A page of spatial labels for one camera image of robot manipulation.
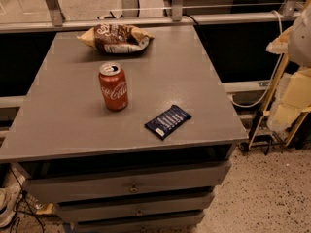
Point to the blue rxbar blueberry bar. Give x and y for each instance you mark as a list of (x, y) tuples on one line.
[(167, 122)]

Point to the grey drawer cabinet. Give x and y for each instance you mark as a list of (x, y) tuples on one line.
[(63, 128)]

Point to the red coca-cola can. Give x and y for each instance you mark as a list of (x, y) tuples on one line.
[(113, 85)]

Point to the brown chip bag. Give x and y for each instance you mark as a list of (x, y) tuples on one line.
[(116, 38)]

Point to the top grey drawer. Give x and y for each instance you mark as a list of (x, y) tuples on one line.
[(131, 182)]

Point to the grey drawer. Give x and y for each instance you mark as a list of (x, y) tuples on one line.
[(141, 224), (131, 182), (148, 206)]

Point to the bottom grey drawer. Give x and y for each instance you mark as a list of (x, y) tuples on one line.
[(141, 224)]

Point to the middle grey drawer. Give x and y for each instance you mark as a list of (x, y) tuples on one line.
[(148, 206)]

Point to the white sneaker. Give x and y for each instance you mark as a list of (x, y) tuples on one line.
[(8, 199)]

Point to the metal railing frame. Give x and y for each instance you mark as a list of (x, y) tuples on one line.
[(75, 15)]

